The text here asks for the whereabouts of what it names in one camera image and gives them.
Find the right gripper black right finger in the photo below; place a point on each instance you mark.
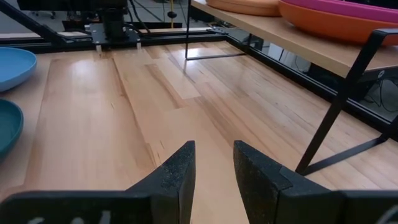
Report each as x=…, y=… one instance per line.
x=273, y=196

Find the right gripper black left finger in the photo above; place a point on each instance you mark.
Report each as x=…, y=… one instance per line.
x=161, y=193

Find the dark teal plate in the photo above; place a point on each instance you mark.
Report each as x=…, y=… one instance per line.
x=7, y=127

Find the dark orange plate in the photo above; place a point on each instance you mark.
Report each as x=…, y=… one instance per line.
x=326, y=28

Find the peach plate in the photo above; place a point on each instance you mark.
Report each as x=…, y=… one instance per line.
x=245, y=7

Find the light blue plate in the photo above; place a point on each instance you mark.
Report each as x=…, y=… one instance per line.
x=15, y=67

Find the pink plate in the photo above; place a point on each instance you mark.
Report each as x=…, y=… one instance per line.
x=342, y=9

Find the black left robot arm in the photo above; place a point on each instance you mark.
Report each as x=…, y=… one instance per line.
x=113, y=21

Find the wooden shelf with black legs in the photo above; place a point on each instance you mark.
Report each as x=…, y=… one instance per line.
x=295, y=43

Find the yellow pole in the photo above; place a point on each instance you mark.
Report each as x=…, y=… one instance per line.
x=171, y=6

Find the black rig frame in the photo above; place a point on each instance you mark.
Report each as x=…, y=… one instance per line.
x=37, y=28

